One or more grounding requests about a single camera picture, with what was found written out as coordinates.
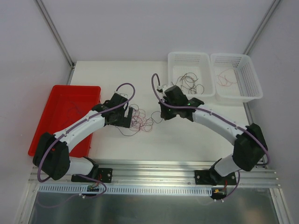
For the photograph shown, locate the red plastic tray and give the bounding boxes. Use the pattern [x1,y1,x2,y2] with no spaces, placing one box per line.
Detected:
[28,85,101,156]

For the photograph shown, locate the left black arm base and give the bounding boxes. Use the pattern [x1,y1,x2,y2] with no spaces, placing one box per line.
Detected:
[71,167,113,183]

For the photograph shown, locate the dark purple single wire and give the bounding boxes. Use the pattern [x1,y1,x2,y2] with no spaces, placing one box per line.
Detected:
[63,100,86,126]

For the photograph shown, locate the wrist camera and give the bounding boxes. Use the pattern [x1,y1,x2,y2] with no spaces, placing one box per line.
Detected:
[114,91,128,98]
[156,84,169,93]

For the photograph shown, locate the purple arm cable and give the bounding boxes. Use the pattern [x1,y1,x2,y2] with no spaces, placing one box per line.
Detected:
[37,83,136,201]
[151,73,271,203]

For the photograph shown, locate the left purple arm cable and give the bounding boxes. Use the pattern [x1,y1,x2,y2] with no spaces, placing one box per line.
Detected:
[37,83,136,201]

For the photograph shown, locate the wire bundle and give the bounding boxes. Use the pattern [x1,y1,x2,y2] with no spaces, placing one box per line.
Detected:
[116,106,164,137]

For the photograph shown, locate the white plastic basket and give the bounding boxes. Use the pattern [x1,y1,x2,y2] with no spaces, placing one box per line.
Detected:
[210,53,263,104]
[168,52,215,98]

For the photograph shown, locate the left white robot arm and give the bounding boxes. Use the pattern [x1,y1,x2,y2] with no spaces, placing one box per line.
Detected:
[33,93,133,182]

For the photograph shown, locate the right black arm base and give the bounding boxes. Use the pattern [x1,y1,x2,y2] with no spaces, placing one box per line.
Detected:
[194,170,236,186]

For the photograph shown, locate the left aluminium frame post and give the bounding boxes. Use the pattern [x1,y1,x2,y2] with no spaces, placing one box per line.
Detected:
[35,0,75,69]

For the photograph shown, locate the aluminium frame post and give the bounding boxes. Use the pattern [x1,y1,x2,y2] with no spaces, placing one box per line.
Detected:
[243,0,283,55]
[35,0,75,69]

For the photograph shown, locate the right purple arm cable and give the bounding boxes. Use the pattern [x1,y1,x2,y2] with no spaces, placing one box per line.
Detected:
[151,73,271,203]

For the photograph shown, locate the left white plastic basket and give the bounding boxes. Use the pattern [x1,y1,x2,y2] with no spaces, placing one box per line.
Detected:
[168,52,215,98]

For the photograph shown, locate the right aluminium frame post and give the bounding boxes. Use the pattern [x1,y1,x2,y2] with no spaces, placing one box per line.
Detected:
[243,0,283,55]

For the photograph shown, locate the aluminium table rail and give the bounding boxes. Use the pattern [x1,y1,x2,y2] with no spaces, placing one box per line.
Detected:
[29,160,280,187]

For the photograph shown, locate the white slotted cable duct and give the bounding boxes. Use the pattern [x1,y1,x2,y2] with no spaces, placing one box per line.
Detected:
[39,184,212,196]

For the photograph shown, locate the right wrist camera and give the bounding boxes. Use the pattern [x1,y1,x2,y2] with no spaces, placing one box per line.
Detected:
[156,84,169,93]

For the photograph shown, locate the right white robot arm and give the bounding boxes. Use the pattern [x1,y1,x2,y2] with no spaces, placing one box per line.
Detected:
[154,85,268,186]

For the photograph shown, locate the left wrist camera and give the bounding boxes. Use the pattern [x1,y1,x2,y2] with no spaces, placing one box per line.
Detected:
[114,91,128,98]

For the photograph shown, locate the right white plastic basket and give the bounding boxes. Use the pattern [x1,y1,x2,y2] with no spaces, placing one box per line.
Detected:
[210,53,263,104]

